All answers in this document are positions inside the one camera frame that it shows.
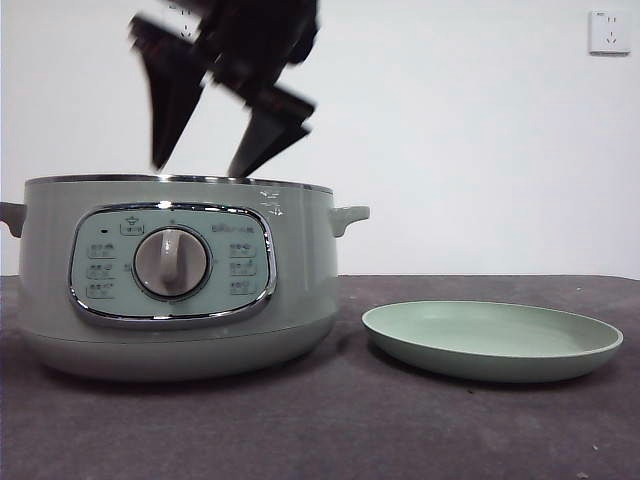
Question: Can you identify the pale green electric steamer pot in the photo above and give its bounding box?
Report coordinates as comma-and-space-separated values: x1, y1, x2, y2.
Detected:
0, 173, 372, 384

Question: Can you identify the pale green round plate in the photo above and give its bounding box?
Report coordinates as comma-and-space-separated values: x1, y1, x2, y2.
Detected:
361, 299, 625, 385

